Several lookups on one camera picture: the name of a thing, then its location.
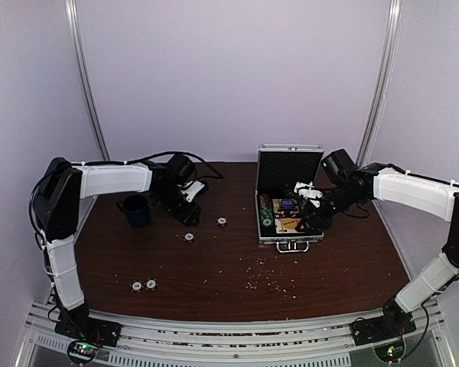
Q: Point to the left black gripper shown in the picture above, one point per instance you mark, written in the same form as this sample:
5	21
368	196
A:
187	216

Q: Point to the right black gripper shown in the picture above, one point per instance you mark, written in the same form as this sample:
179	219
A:
314	217

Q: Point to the purple round button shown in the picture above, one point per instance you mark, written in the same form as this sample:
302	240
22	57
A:
287	204

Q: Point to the aluminium poker case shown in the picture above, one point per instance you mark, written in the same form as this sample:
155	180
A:
279	168

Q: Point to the yellow blue card box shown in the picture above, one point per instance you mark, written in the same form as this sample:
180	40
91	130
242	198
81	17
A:
278	210

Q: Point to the green poker chip front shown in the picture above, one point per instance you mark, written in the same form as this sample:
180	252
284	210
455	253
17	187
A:
266	221

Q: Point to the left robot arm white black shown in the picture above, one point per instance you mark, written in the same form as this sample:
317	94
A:
54	208

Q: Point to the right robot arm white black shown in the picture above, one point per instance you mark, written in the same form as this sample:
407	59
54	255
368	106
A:
388	183

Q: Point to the dark blue mug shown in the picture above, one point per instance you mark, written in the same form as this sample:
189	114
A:
136	210

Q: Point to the card deck in case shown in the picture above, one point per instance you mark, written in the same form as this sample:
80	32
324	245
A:
286	226

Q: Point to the chip row in case left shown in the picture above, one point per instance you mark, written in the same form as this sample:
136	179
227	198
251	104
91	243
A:
265	205

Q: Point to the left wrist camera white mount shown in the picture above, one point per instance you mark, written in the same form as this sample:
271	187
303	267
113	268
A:
193	189

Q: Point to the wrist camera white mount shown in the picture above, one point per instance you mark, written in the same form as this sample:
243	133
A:
193	189
309	192

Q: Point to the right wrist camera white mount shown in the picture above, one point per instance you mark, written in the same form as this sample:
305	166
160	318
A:
309	192

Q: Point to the right aluminium frame post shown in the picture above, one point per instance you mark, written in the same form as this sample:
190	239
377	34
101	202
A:
386	65

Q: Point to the aluminium frame post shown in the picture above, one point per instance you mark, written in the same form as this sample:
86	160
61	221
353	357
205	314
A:
85	84
386	65

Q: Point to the front aluminium rail base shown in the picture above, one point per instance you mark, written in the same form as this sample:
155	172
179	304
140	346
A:
322	341

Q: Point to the left aluminium frame post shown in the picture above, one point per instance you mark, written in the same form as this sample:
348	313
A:
85	84

